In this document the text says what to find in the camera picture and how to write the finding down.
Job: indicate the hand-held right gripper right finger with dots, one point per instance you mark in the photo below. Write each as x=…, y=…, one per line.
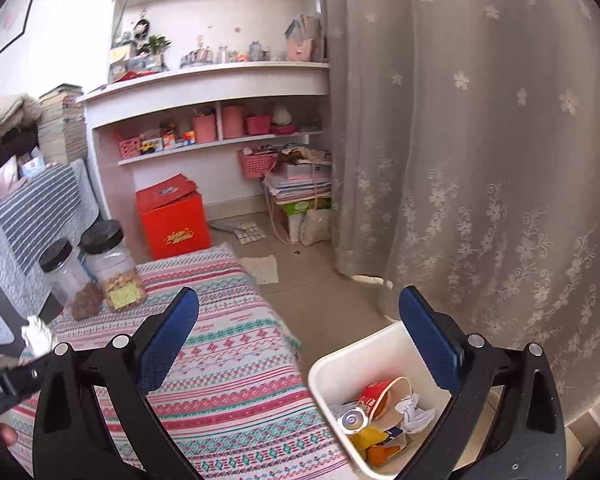
x=430, y=345

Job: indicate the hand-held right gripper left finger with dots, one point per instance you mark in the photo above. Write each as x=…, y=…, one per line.
x=167, y=340

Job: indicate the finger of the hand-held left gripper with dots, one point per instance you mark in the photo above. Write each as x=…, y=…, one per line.
x=10, y=385

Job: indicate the white tissue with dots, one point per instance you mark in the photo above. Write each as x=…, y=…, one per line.
x=415, y=412
x=37, y=335

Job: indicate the white trash bin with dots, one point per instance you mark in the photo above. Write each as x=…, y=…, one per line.
x=340, y=375

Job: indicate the dark blue cardboard box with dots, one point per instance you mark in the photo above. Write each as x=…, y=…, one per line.
x=399, y=439

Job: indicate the person's left hand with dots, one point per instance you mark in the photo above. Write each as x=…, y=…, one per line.
x=6, y=435

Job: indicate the patterned striped tablecloth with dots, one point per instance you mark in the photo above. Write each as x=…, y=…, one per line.
x=230, y=360

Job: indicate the red paper carton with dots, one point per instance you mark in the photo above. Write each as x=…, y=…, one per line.
x=377, y=395

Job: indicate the grey sofa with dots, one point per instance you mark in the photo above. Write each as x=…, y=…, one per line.
x=27, y=305

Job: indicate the large black-lidded clear jar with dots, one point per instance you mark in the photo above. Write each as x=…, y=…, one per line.
x=112, y=265

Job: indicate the silver metal can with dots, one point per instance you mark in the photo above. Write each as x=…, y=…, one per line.
x=352, y=417

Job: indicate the white floor rag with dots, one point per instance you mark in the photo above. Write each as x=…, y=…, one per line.
x=261, y=269

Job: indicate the small black-lidded clear jar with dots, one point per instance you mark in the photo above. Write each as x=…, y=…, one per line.
x=65, y=280

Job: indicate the red cardboard box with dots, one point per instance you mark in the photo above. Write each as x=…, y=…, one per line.
x=175, y=220

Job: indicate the printed paper sheet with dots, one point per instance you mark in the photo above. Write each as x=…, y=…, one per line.
x=249, y=232

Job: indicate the white cloth bag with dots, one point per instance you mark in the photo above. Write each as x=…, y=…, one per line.
x=316, y=227

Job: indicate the striped quilted sofa cover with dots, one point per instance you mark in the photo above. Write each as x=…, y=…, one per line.
x=35, y=220

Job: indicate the white floral curtain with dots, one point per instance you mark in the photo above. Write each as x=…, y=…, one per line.
x=480, y=160

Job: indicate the yellow toy car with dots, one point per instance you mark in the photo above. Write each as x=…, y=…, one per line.
x=147, y=148

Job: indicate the large pink basket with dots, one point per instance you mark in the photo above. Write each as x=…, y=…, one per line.
x=256, y=165

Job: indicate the pink lattice basket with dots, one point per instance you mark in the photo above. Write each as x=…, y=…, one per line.
x=129, y=147

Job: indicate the tied stack of papers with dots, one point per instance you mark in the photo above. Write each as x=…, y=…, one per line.
x=300, y=185

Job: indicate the pink cloth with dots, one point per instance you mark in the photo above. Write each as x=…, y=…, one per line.
x=0, y=177

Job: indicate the pink bucket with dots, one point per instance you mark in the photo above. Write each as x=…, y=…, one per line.
x=205, y=129
x=233, y=122

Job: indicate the tissue packet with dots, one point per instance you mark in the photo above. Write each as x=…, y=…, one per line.
x=34, y=167

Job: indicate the small pink basket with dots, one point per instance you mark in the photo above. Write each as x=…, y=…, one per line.
x=257, y=126

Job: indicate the dark brown blanket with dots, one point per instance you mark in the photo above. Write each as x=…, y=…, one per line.
x=10, y=152

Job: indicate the tall stack of books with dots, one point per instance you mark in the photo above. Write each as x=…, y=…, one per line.
x=65, y=125

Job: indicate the white bookshelf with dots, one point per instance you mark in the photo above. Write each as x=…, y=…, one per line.
x=205, y=80

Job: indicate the red paper packet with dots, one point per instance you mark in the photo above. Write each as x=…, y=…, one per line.
x=135, y=76

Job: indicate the cream fleece blanket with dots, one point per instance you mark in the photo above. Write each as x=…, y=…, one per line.
x=7, y=117

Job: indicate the small potted plant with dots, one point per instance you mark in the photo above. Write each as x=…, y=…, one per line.
x=155, y=45

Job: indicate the small doll figure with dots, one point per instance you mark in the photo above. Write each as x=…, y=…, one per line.
x=141, y=30

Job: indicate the pink house-shaped holder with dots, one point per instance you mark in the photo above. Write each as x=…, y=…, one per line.
x=302, y=42

